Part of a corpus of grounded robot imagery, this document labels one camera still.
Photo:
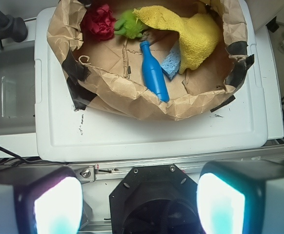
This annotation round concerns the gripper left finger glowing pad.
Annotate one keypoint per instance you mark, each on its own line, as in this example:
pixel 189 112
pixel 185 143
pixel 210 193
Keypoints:
pixel 40 200

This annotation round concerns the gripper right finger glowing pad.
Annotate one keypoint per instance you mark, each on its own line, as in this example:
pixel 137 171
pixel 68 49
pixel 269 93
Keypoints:
pixel 241 197

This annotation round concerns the blue plastic bottle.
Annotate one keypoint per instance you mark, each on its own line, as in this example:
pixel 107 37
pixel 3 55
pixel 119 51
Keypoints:
pixel 152 73

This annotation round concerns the white plastic cooler lid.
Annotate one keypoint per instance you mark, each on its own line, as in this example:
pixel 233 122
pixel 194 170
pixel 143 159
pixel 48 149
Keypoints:
pixel 69 135

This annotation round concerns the grey sink basin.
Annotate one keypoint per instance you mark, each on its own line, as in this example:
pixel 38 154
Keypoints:
pixel 17 89

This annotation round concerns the brown paper bag liner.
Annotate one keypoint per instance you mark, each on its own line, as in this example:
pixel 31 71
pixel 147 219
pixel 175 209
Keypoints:
pixel 107 74

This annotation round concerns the light blue sponge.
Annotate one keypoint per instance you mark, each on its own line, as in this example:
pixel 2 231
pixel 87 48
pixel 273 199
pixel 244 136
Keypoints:
pixel 171 64

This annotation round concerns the yellow knitted cloth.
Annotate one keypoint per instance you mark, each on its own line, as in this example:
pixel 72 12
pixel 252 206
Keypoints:
pixel 198 35

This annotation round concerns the red crumpled paper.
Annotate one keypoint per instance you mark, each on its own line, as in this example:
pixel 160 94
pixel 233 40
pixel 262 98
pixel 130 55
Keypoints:
pixel 99 21

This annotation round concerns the green fuzzy toy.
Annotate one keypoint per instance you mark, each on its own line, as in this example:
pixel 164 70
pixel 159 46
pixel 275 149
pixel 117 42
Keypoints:
pixel 129 26

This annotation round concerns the aluminium frame rail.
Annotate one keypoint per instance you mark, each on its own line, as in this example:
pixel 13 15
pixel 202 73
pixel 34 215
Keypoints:
pixel 191 165

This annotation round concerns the black octagonal mount plate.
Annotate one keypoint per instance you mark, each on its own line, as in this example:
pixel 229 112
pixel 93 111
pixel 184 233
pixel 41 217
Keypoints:
pixel 155 200

